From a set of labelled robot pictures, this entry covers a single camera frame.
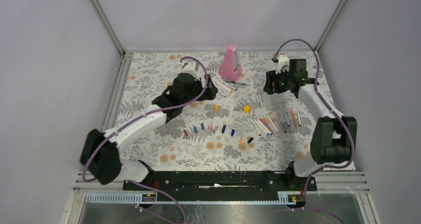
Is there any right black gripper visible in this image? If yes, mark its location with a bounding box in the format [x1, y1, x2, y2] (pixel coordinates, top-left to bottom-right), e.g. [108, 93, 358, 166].
[263, 68, 293, 95]

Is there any dark green marker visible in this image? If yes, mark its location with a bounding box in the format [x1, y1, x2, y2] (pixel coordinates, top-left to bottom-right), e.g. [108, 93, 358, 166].
[226, 80, 248, 86]

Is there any purple capped white marker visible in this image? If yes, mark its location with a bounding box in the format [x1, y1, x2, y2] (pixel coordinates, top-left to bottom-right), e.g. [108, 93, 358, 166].
[257, 119, 273, 136]

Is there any magenta capped white marker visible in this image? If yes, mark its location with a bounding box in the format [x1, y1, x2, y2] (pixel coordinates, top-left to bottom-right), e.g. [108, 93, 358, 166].
[218, 78, 237, 91]

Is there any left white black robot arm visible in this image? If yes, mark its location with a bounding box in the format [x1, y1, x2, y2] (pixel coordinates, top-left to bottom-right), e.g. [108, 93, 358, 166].
[79, 57, 218, 190]

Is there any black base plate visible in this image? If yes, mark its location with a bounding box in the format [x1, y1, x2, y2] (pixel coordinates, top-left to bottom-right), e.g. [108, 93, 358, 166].
[123, 171, 317, 202]

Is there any pink translucent marker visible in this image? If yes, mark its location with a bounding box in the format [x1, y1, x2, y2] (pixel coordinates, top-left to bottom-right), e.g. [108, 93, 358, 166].
[259, 118, 277, 135]

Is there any pink metronome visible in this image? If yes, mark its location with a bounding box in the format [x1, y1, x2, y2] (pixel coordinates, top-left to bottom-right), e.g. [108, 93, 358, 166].
[218, 44, 242, 81]

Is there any floral table mat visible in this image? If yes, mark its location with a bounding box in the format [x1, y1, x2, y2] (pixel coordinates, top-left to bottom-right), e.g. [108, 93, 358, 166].
[121, 52, 316, 171]

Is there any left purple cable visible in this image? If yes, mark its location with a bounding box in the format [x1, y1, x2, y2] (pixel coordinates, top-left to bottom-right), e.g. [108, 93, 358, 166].
[81, 56, 210, 184]

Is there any dark blue capped marker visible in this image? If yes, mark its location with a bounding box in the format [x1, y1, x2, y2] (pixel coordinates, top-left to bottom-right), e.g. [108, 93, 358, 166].
[273, 111, 287, 133]

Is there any purple cable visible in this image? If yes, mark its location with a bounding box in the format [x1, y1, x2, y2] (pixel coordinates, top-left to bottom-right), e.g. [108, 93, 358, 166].
[273, 38, 356, 217]
[81, 56, 210, 184]

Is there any red brown capped marker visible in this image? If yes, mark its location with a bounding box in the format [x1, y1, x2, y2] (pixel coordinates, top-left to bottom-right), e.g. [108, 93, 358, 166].
[250, 118, 262, 136]

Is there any yellow cube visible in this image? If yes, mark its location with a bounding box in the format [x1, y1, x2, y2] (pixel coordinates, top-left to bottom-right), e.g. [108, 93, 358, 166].
[243, 105, 251, 113]

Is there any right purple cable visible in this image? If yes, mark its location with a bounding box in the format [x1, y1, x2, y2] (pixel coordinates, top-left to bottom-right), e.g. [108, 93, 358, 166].
[273, 38, 356, 217]

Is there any orange brown marker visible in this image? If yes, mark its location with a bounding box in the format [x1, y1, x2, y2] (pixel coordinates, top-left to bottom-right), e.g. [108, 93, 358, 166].
[290, 109, 299, 129]

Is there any grey white marker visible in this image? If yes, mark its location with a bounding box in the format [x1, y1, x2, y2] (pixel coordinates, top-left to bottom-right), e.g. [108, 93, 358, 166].
[267, 114, 279, 133]

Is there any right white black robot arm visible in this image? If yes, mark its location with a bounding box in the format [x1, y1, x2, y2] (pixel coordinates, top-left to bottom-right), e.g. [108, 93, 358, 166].
[264, 55, 357, 190]

